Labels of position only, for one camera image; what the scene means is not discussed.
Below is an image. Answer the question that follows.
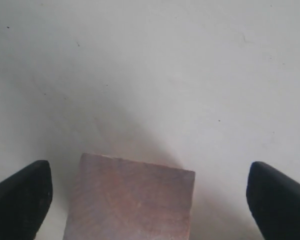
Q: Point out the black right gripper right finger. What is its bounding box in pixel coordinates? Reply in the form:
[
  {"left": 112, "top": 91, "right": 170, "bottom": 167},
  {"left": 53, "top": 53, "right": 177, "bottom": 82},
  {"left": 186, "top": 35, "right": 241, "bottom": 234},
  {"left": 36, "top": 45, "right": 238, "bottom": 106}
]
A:
[{"left": 246, "top": 161, "right": 300, "bottom": 240}]

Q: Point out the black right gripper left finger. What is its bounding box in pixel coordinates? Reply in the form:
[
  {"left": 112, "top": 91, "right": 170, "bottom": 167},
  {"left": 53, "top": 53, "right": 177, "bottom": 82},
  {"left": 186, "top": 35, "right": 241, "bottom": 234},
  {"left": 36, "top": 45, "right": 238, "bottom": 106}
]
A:
[{"left": 0, "top": 160, "right": 53, "bottom": 240}]

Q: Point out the second largest wooden cube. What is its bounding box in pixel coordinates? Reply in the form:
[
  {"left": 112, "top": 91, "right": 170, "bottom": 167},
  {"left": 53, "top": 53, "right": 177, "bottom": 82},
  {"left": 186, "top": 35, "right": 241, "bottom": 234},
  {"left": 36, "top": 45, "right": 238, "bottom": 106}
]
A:
[{"left": 63, "top": 153, "right": 195, "bottom": 240}]

